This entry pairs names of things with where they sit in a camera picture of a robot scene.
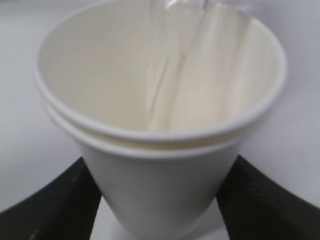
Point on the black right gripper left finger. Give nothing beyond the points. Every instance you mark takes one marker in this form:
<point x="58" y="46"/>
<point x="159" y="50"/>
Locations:
<point x="65" y="209"/>

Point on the clear water bottle red label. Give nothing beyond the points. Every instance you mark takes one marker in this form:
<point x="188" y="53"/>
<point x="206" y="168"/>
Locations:
<point x="158" y="6"/>

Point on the white paper cup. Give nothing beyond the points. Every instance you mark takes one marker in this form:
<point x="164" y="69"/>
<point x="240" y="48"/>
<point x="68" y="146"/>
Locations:
<point x="159" y="105"/>

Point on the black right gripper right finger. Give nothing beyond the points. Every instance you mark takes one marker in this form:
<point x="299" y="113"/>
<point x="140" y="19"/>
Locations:
<point x="253" y="207"/>

